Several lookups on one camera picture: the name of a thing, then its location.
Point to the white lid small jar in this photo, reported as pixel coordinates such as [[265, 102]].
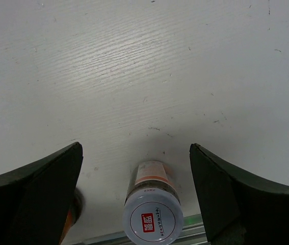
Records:
[[152, 211]]

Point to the red lid sauce jar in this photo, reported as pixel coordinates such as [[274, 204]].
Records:
[[75, 209]]

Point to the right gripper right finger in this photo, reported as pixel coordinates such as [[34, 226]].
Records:
[[238, 207]]

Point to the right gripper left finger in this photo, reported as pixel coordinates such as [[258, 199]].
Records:
[[35, 198]]

